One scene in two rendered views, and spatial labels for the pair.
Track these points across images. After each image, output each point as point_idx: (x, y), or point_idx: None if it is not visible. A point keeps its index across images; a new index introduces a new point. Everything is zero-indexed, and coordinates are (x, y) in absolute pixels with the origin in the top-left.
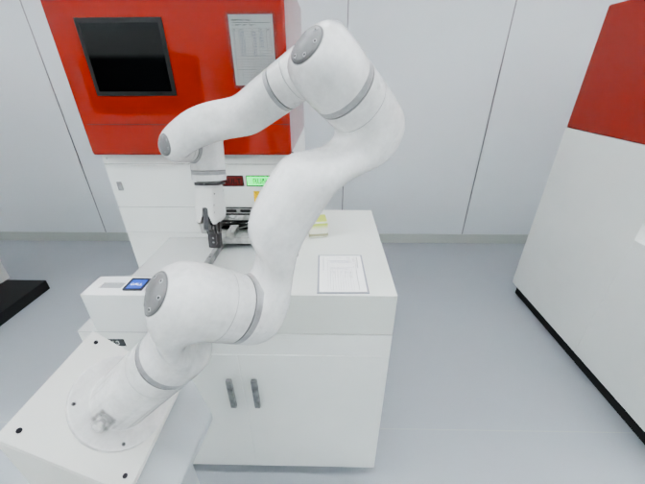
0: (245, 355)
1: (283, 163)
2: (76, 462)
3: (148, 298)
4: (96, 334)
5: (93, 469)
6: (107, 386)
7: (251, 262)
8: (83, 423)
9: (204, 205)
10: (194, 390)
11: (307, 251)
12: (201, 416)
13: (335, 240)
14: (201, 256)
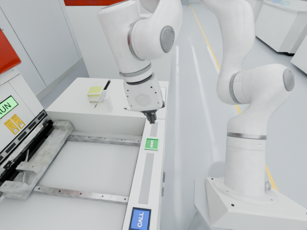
0: (163, 164)
1: (247, 5)
2: (281, 195)
3: (292, 81)
4: (227, 206)
5: (274, 190)
6: (263, 171)
7: (81, 157)
8: (272, 195)
9: (160, 88)
10: (206, 172)
11: (119, 104)
12: (219, 165)
13: (111, 93)
14: (42, 209)
